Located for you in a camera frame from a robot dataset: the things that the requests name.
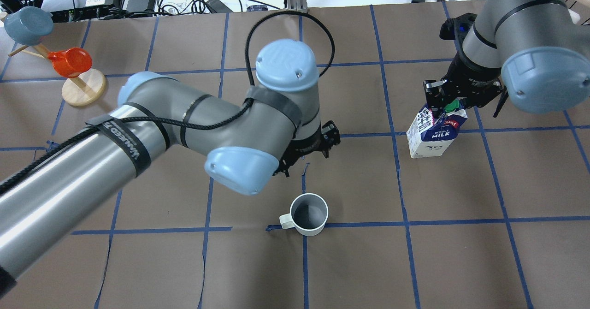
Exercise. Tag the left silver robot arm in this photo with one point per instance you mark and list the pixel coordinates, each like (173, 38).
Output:
(278, 123)

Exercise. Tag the milk carton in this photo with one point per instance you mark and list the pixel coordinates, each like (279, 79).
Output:
(430, 134)

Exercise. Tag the blue mug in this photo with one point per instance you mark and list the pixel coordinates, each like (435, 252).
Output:
(29, 25)

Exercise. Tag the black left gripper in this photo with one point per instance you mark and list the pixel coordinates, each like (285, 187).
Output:
(308, 145)

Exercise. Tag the white ribbed mug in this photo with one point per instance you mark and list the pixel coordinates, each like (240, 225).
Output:
(308, 214)

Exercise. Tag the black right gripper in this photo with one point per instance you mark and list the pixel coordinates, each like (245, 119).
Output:
(471, 77)

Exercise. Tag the wooden mug tree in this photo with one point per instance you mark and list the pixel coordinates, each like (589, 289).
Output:
(79, 91)

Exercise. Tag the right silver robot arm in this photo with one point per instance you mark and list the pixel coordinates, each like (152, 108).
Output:
(527, 51)

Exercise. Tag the orange mug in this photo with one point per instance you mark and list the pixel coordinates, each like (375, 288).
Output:
(70, 63)

